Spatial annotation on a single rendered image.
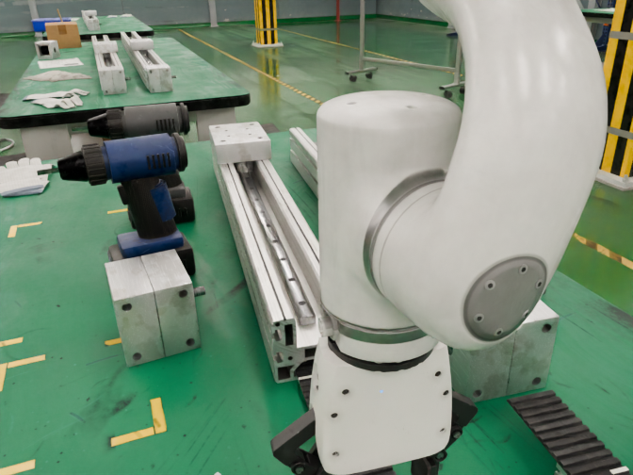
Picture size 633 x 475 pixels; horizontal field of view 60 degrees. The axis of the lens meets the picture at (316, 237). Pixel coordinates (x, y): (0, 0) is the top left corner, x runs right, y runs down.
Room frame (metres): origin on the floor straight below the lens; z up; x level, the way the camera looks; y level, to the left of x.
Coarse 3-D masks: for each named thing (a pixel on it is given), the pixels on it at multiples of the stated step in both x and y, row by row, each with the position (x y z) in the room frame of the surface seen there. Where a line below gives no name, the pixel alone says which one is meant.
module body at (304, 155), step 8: (296, 128) 1.32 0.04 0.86; (296, 136) 1.25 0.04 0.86; (304, 136) 1.24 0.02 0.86; (296, 144) 1.26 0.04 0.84; (304, 144) 1.17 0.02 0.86; (312, 144) 1.17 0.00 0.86; (296, 152) 1.25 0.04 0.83; (304, 152) 1.16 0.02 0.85; (312, 152) 1.12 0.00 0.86; (296, 160) 1.25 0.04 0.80; (304, 160) 1.17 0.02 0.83; (312, 160) 1.10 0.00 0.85; (296, 168) 1.26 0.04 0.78; (304, 168) 1.17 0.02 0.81; (312, 168) 1.10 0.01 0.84; (304, 176) 1.17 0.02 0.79; (312, 176) 1.11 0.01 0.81; (312, 184) 1.10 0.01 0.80
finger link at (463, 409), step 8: (456, 392) 0.34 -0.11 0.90; (456, 400) 0.33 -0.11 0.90; (464, 400) 0.33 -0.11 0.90; (456, 408) 0.33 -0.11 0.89; (464, 408) 0.33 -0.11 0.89; (472, 408) 0.33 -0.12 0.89; (456, 416) 0.33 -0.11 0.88; (464, 416) 0.33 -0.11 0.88; (472, 416) 0.33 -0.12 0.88; (456, 424) 0.33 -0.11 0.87; (464, 424) 0.33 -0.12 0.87
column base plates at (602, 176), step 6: (252, 42) 10.95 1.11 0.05; (600, 174) 3.22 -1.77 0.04; (606, 174) 3.21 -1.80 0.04; (612, 174) 3.20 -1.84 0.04; (600, 180) 3.19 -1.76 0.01; (606, 180) 3.17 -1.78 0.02; (612, 180) 3.13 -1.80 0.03; (618, 180) 3.10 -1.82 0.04; (624, 180) 3.07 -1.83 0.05; (630, 180) 3.10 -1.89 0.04; (612, 186) 3.10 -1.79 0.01; (618, 186) 3.07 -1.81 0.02; (624, 186) 3.05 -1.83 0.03; (630, 186) 3.07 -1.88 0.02
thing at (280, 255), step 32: (256, 160) 1.07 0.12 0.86; (224, 192) 0.99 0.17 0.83; (256, 192) 0.96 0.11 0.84; (256, 224) 0.75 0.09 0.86; (288, 224) 0.76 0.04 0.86; (256, 256) 0.65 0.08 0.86; (288, 256) 0.70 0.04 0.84; (256, 288) 0.60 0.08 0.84; (288, 288) 0.61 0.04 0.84; (288, 320) 0.50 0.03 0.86; (288, 352) 0.50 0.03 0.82
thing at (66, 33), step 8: (48, 24) 4.07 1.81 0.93; (56, 24) 4.09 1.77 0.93; (64, 24) 4.07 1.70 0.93; (72, 24) 4.02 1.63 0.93; (48, 32) 3.91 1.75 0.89; (56, 32) 3.93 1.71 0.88; (64, 32) 3.95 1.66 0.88; (72, 32) 3.97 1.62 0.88; (48, 40) 3.90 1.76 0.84; (56, 40) 3.92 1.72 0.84; (64, 40) 3.94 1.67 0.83; (72, 40) 3.96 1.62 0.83; (64, 48) 3.94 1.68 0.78
